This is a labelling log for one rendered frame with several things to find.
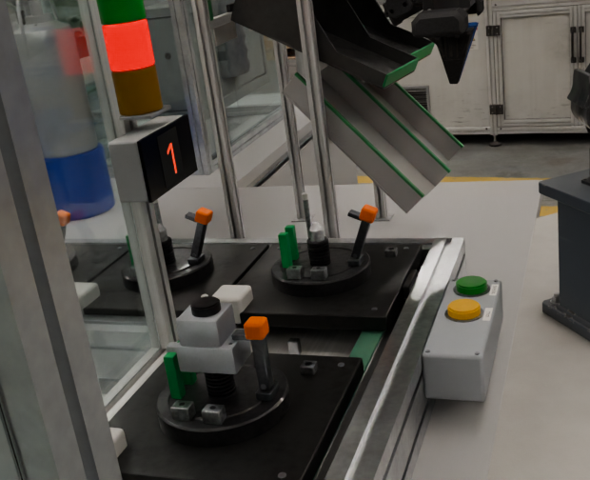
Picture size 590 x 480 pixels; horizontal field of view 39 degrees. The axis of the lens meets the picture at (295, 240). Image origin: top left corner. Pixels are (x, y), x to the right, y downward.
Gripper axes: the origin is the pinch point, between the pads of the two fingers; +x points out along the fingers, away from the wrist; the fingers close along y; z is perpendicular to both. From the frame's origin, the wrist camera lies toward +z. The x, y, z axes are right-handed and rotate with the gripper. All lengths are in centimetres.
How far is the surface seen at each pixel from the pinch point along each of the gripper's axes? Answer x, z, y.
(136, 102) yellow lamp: -2.0, 30.7, 26.3
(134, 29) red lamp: -9.8, 29.6, 25.5
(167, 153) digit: 4.5, 29.0, 24.6
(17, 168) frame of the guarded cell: -13, -2, 88
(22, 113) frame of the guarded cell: -14, -2, 87
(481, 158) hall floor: 125, 49, -377
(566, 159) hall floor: 125, 1, -370
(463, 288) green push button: 28.4, -0.9, 8.1
